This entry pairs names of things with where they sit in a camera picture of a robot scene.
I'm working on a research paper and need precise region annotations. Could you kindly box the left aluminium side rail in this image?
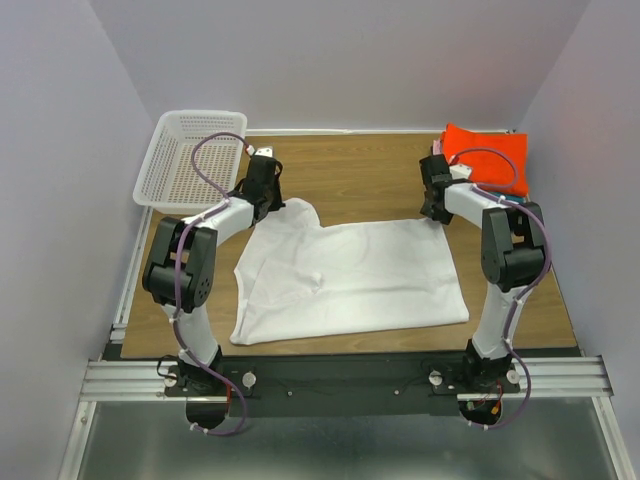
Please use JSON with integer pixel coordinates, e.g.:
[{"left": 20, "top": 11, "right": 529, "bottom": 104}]
[{"left": 109, "top": 207, "right": 152, "bottom": 344}]

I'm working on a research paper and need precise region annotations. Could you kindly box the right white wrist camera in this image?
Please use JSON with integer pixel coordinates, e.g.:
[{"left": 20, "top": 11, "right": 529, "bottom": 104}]
[{"left": 449, "top": 163, "right": 473, "bottom": 181}]

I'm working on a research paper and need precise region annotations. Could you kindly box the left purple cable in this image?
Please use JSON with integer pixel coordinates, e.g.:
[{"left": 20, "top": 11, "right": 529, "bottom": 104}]
[{"left": 169, "top": 132, "right": 249, "bottom": 437}]

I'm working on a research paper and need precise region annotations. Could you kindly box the purple cable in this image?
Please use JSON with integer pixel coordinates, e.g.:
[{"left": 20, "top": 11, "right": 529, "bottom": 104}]
[
  {"left": 449, "top": 148, "right": 552, "bottom": 432},
  {"left": 169, "top": 132, "right": 249, "bottom": 437}
]

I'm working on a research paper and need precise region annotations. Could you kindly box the aluminium frame rail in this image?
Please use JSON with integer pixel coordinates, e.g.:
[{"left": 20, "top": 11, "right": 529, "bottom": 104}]
[{"left": 80, "top": 356, "right": 613, "bottom": 402}]

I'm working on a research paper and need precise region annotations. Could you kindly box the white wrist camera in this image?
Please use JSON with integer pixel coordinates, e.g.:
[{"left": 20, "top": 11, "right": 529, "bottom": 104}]
[
  {"left": 449, "top": 163, "right": 473, "bottom": 181},
  {"left": 245, "top": 145, "right": 274, "bottom": 158}
]

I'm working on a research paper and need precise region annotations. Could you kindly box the white plastic laundry basket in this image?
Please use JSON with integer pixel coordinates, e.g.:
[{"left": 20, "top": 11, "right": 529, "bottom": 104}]
[{"left": 133, "top": 110, "right": 247, "bottom": 214}]

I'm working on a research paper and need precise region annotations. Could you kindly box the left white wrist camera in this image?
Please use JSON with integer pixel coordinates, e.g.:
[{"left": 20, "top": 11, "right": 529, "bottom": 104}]
[{"left": 245, "top": 145, "right": 274, "bottom": 158}]

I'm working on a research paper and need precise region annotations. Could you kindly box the white t shirt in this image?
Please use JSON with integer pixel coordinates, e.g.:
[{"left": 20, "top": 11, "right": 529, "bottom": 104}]
[{"left": 230, "top": 198, "right": 469, "bottom": 345}]

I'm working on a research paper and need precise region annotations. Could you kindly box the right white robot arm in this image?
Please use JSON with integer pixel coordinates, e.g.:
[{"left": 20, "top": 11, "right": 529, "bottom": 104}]
[{"left": 419, "top": 153, "right": 551, "bottom": 392}]

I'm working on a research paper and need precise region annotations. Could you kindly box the orange folded t shirt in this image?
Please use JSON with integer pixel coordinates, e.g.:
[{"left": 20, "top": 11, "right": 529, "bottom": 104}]
[{"left": 440, "top": 123, "right": 529, "bottom": 197}]

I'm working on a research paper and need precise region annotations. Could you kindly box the teal folded t shirt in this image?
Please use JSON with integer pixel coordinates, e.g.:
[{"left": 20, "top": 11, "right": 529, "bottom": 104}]
[{"left": 490, "top": 192, "right": 527, "bottom": 204}]

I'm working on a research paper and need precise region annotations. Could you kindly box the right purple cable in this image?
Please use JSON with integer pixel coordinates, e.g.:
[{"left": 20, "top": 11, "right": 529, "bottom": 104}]
[{"left": 449, "top": 148, "right": 552, "bottom": 432}]

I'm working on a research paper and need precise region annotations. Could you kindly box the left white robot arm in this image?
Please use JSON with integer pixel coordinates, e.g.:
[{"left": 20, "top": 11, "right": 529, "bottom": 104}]
[{"left": 142, "top": 147, "right": 284, "bottom": 395}]

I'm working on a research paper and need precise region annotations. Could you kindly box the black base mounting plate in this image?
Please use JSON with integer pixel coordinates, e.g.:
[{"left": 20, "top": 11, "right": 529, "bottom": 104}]
[{"left": 159, "top": 351, "right": 523, "bottom": 426}]

